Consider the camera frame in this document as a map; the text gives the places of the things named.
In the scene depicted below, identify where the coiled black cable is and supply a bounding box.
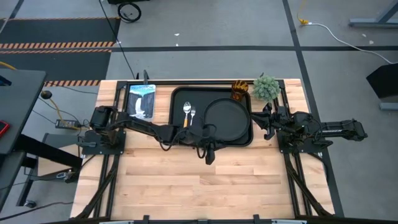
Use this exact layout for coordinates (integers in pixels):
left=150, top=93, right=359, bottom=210
left=117, top=2, right=142, bottom=24

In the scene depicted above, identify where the black plastic serving tray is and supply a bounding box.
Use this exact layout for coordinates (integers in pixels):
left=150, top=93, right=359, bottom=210
left=169, top=86, right=254, bottom=147

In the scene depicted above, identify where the grey metal desk foot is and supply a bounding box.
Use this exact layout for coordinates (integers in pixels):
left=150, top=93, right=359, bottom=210
left=348, top=0, right=398, bottom=29

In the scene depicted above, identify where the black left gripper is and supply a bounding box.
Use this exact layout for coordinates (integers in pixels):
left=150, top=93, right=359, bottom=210
left=186, top=126, right=228, bottom=166

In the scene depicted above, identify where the white floor cable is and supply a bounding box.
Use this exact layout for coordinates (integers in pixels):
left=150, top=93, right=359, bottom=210
left=306, top=22, right=398, bottom=65

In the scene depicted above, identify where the spoon with orange handle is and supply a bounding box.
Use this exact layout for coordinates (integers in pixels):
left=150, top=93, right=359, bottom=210
left=182, top=101, right=192, bottom=128

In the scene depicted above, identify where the waterfall picture book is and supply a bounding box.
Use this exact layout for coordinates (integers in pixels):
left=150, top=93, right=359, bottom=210
left=126, top=83, right=157, bottom=121

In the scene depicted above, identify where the amber ribbed glass cup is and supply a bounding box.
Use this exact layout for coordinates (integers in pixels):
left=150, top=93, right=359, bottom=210
left=231, top=80, right=250, bottom=102

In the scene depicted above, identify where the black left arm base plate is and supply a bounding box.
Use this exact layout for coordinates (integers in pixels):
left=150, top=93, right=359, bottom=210
left=81, top=128, right=127, bottom=156

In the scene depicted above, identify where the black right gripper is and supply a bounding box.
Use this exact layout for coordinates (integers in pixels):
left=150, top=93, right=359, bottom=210
left=249, top=102, right=295, bottom=141

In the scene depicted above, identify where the red phone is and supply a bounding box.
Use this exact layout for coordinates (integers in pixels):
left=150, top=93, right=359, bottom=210
left=0, top=120, right=11, bottom=138

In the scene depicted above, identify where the yellow power cord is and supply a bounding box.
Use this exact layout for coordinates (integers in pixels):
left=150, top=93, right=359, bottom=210
left=49, top=97, right=82, bottom=131

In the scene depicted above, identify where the black hazard-striped floor mat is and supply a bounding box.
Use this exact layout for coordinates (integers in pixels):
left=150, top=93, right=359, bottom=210
left=0, top=16, right=121, bottom=87

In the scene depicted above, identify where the grey side desk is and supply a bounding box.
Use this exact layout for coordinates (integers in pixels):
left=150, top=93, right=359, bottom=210
left=0, top=68, right=48, bottom=156

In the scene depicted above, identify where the green artificial potted plant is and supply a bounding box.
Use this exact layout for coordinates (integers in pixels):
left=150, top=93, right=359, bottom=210
left=251, top=74, right=282, bottom=103

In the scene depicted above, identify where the black angular stand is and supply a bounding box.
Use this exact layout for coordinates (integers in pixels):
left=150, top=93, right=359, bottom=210
left=366, top=62, right=398, bottom=100

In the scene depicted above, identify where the yellow cable plug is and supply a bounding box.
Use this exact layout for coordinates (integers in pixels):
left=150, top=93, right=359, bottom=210
left=296, top=0, right=310, bottom=26

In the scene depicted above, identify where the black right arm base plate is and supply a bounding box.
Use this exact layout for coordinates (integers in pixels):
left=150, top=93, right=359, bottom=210
left=276, top=131, right=326, bottom=154

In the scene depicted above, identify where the black round plate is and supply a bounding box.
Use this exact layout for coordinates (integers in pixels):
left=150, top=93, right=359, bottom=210
left=203, top=98, right=251, bottom=142

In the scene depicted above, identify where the black metal table frame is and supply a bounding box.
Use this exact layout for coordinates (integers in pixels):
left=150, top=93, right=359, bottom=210
left=73, top=79, right=336, bottom=220

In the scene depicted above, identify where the black power adapter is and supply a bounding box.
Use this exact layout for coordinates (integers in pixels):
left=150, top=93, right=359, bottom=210
left=55, top=118, right=79, bottom=129

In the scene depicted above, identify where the long black floor cable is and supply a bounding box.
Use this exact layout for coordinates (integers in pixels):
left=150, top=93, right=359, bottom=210
left=98, top=0, right=138, bottom=80

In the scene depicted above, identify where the black desk leg frame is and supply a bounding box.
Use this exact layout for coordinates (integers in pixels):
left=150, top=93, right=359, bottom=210
left=0, top=133, right=84, bottom=213

